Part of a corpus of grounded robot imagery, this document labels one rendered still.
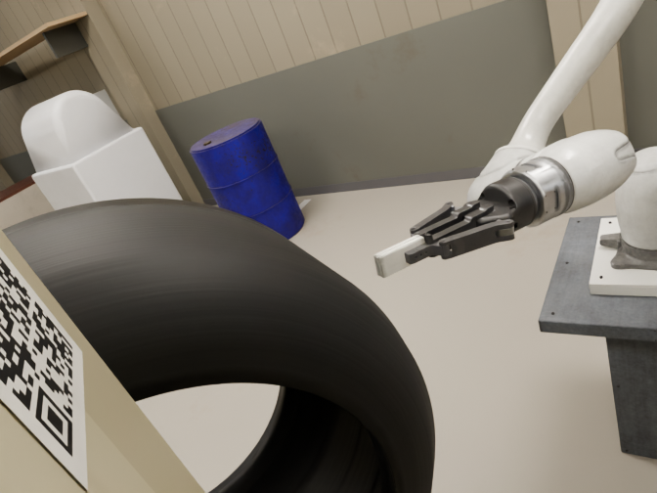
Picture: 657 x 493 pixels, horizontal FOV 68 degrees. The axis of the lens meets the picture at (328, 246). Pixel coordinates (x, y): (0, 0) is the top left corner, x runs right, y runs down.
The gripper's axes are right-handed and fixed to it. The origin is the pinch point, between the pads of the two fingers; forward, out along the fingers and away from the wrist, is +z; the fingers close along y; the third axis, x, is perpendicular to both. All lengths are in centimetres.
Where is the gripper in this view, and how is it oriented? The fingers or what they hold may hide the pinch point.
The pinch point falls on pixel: (401, 255)
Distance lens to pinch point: 63.6
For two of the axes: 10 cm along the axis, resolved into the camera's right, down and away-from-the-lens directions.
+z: -8.6, 3.8, -3.3
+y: 4.5, 2.7, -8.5
